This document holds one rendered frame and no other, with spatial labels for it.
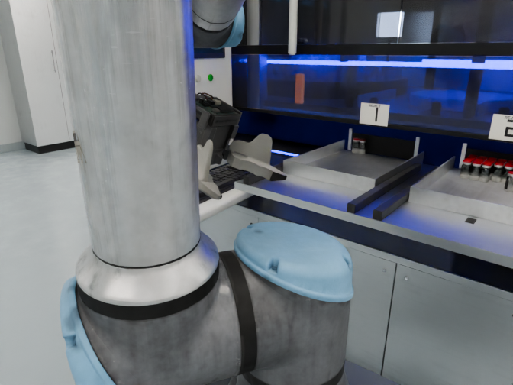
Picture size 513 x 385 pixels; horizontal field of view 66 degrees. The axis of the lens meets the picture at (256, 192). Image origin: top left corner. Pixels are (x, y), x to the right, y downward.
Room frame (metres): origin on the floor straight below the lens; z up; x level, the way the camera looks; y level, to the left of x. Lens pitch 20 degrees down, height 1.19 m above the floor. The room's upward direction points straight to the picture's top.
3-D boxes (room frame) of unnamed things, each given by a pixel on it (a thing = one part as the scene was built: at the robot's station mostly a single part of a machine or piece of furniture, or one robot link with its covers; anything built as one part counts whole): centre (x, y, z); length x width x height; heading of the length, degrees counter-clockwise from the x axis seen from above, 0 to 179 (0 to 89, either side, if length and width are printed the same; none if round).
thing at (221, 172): (1.14, 0.13, 0.82); 0.40 x 0.14 x 0.02; 147
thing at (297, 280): (0.34, -0.03, 0.96); 0.13 x 0.12 x 0.14; 110
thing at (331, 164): (1.07, -0.28, 0.90); 0.34 x 0.26 x 0.04; 140
